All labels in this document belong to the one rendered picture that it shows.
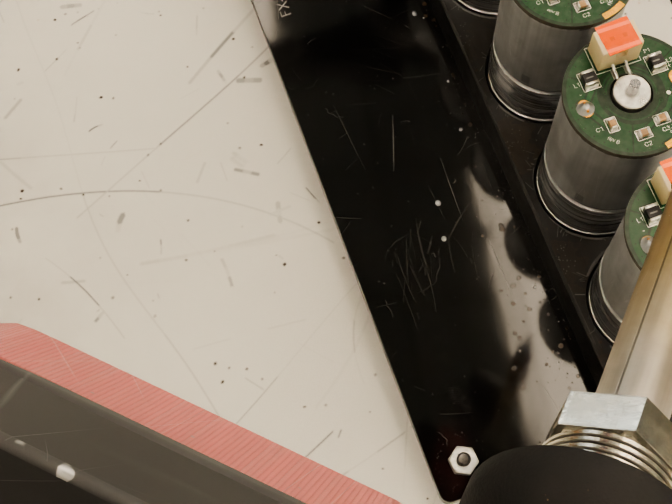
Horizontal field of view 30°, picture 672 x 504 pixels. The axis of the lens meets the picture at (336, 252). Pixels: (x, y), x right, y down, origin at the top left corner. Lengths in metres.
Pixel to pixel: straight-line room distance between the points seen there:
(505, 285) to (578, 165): 0.04
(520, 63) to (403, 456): 0.09
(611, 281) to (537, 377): 0.04
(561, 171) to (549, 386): 0.05
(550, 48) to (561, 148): 0.02
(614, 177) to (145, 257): 0.11
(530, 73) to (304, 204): 0.06
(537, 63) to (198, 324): 0.09
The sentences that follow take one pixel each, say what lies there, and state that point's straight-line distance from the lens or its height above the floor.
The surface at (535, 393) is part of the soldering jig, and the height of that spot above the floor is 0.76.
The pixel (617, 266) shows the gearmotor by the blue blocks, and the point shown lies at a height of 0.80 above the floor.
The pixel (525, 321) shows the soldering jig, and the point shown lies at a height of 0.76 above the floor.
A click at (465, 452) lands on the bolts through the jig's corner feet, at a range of 0.26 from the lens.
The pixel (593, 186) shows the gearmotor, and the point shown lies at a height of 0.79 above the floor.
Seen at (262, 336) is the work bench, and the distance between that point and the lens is 0.28.
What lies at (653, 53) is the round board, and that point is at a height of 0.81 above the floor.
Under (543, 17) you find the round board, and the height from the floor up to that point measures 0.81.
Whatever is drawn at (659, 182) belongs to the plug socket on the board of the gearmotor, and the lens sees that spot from 0.23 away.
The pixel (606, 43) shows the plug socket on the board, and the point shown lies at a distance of 0.23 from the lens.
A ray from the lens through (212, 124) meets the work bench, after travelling 0.30.
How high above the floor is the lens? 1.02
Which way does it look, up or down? 71 degrees down
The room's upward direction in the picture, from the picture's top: 6 degrees counter-clockwise
